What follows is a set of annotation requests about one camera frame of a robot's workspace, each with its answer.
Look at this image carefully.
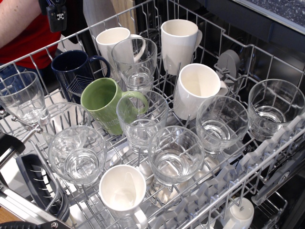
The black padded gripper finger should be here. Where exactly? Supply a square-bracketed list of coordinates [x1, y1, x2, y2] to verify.
[16, 154, 70, 221]

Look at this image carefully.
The white cup lower rack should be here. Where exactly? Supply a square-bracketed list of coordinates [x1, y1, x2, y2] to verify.
[221, 198, 254, 229]

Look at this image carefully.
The clear glass front left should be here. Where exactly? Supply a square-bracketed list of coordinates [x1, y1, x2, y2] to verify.
[48, 125, 107, 186]

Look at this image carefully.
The clear glass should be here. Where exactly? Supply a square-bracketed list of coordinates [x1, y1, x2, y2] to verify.
[112, 35, 158, 91]
[0, 72, 46, 124]
[48, 125, 107, 186]
[248, 79, 305, 142]
[196, 95, 250, 155]
[38, 102, 92, 145]
[148, 125, 204, 186]
[116, 90, 169, 154]

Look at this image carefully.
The black clamp with screw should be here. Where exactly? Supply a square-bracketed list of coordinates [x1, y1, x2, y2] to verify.
[0, 110, 43, 172]

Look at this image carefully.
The clear glass left behind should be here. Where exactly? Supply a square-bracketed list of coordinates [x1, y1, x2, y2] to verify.
[38, 102, 92, 145]

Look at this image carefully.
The white mug front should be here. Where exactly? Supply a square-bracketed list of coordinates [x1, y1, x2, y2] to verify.
[99, 165, 148, 229]

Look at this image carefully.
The clear glass far left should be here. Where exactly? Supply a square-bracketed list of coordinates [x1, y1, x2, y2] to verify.
[0, 72, 46, 124]

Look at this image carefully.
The green ceramic mug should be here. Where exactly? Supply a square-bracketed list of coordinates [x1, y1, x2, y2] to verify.
[81, 78, 148, 135]

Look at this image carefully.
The dark blue mug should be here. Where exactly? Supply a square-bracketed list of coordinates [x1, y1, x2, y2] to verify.
[51, 50, 111, 104]

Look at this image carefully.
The clear glass front centre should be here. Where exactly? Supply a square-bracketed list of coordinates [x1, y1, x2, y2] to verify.
[148, 125, 204, 186]

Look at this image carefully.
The grey plastic tine holder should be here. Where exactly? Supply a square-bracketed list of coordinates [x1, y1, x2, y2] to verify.
[152, 114, 305, 229]

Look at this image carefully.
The person in red shirt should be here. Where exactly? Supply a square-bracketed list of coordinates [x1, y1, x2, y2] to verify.
[0, 0, 61, 64]

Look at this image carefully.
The clear glass back centre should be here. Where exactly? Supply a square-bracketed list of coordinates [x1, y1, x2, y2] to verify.
[112, 35, 158, 91]

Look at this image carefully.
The white mug back left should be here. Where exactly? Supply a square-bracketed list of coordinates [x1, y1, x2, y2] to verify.
[96, 27, 142, 82]

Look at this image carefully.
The white mug centre right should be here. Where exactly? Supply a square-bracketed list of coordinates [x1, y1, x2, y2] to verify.
[173, 63, 228, 120]

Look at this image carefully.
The clear glass right centre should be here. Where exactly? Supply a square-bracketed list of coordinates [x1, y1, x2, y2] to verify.
[196, 95, 250, 155]

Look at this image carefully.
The tall white mug back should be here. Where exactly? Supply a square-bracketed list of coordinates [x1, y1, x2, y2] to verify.
[161, 19, 203, 75]

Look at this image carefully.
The grey plastic rack clip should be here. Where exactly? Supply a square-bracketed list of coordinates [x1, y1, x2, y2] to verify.
[214, 49, 241, 91]

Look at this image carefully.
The clear glass far right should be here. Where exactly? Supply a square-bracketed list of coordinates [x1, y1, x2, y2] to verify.
[248, 79, 305, 142]

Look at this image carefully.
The grey wire dishwasher rack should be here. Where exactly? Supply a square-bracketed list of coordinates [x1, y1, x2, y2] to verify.
[0, 0, 305, 229]

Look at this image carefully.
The black camera device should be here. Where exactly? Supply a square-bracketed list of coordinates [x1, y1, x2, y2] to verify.
[38, 0, 67, 32]

